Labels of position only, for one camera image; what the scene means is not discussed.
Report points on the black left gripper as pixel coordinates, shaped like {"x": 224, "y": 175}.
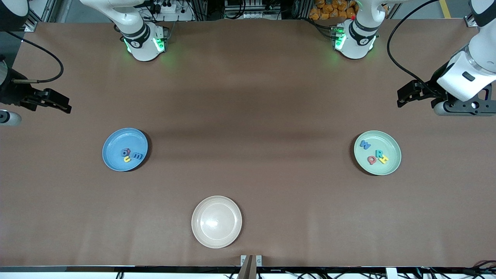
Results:
{"x": 438, "y": 86}

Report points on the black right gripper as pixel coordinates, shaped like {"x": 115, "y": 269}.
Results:
{"x": 11, "y": 93}

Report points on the teal capital letter R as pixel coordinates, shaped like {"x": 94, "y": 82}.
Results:
{"x": 379, "y": 153}

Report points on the blue capital letter W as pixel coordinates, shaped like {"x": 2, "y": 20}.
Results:
{"x": 365, "y": 145}

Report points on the yellow capital letter H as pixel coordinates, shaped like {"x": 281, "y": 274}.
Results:
{"x": 384, "y": 158}

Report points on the red capital letter Q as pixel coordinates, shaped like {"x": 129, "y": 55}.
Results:
{"x": 369, "y": 160}

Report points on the blue small letter g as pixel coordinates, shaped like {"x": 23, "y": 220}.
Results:
{"x": 127, "y": 152}

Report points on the blue small letter m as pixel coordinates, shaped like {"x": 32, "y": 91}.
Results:
{"x": 137, "y": 155}

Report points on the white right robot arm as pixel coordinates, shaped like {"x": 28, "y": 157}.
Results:
{"x": 141, "y": 42}

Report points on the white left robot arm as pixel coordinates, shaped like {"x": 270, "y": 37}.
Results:
{"x": 358, "y": 42}

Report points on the green plate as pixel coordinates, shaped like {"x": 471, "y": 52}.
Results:
{"x": 389, "y": 145}

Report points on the blue plate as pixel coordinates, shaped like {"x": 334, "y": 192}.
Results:
{"x": 116, "y": 141}

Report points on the orange bags pile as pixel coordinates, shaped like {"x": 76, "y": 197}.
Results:
{"x": 329, "y": 9}

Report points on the white power strip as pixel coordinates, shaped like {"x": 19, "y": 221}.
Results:
{"x": 162, "y": 7}

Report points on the beige plate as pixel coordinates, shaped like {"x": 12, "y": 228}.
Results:
{"x": 216, "y": 222}

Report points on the aluminium frame corner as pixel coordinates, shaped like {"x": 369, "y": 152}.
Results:
{"x": 471, "y": 21}
{"x": 33, "y": 26}

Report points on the white table edge bracket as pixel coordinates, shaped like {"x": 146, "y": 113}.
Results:
{"x": 391, "y": 273}

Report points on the metal table edge bracket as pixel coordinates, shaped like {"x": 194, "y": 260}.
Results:
{"x": 251, "y": 263}

